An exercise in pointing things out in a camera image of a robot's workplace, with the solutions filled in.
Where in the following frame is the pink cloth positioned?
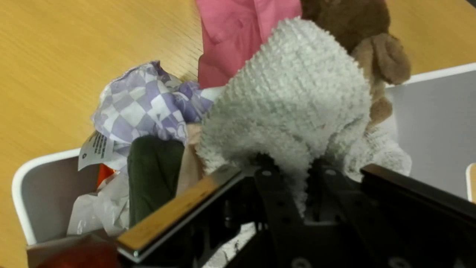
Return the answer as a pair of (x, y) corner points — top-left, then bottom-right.
(194, 0), (304, 91)

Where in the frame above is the purple checkered cloth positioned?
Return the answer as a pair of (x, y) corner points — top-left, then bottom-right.
(92, 59), (216, 152)

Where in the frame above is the white plastic storage box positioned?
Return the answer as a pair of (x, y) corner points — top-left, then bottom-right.
(11, 61), (476, 248)

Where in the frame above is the white fabric label tag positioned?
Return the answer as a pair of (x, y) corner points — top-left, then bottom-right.
(76, 129), (122, 173)

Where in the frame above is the white towel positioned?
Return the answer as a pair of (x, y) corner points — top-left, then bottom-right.
(197, 16), (414, 220)

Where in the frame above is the brown plush moose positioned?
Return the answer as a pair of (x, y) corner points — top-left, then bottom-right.
(299, 0), (414, 126)

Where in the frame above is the dark green cloth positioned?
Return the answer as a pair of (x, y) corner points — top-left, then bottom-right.
(127, 135), (186, 228)

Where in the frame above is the black gripper side panel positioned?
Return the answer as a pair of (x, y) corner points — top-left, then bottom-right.
(360, 162), (476, 237)

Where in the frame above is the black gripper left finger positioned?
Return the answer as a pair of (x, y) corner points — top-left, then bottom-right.
(253, 153), (311, 268)

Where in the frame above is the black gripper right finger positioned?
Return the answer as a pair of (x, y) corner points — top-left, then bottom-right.
(305, 158), (385, 268)

